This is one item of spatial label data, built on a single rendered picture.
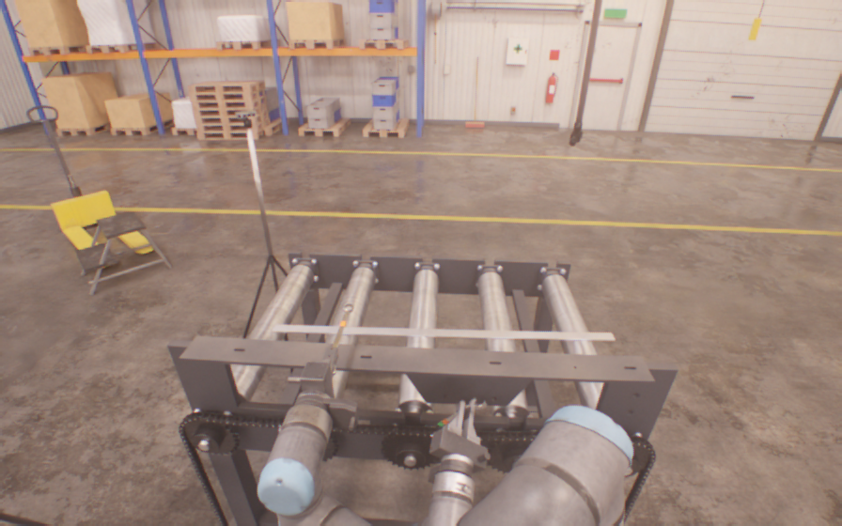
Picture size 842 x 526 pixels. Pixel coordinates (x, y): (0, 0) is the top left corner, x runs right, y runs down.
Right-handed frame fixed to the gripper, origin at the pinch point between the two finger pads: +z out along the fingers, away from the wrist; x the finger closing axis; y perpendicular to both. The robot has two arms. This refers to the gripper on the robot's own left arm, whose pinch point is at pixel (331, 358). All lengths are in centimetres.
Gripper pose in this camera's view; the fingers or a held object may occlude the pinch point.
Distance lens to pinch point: 100.4
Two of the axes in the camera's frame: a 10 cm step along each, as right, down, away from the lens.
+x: -0.1, 8.7, 4.9
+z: 0.6, -4.9, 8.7
